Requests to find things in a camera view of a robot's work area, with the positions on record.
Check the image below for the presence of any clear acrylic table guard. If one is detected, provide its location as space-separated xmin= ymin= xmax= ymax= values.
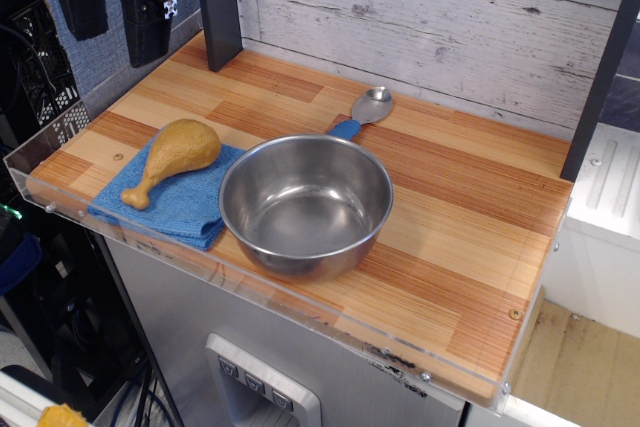
xmin=7 ymin=35 xmax=572 ymax=410

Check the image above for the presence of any yellow object bottom left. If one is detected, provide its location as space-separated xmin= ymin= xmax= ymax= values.
xmin=36 ymin=404 xmax=89 ymax=427

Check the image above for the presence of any black plastic crate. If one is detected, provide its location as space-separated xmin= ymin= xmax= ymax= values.
xmin=7 ymin=0 xmax=89 ymax=144

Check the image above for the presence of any blue-handled metal spoon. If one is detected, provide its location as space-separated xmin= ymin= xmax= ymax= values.
xmin=328 ymin=86 xmax=393 ymax=140

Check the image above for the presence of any blue folded cloth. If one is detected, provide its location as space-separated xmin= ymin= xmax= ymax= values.
xmin=88 ymin=144 xmax=244 ymax=250

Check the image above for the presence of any stainless steel pot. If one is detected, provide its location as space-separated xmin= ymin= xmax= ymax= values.
xmin=219 ymin=134 xmax=394 ymax=282

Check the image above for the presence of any dark grey post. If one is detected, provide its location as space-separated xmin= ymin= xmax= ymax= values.
xmin=560 ymin=0 xmax=639 ymax=182
xmin=200 ymin=0 xmax=243 ymax=72

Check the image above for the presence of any dark grey right post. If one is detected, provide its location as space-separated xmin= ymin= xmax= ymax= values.
xmin=560 ymin=0 xmax=639 ymax=182

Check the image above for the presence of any dark grey left post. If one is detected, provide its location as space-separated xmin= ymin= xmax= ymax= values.
xmin=200 ymin=0 xmax=243 ymax=72

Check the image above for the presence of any toy chicken drumstick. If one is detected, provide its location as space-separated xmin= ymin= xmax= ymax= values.
xmin=120 ymin=119 xmax=222 ymax=210

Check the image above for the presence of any silver toy fridge cabinet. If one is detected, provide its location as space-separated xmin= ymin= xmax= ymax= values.
xmin=107 ymin=240 xmax=466 ymax=426

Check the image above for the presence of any white toy sink counter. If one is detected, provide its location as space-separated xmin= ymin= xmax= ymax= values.
xmin=541 ymin=124 xmax=639 ymax=337

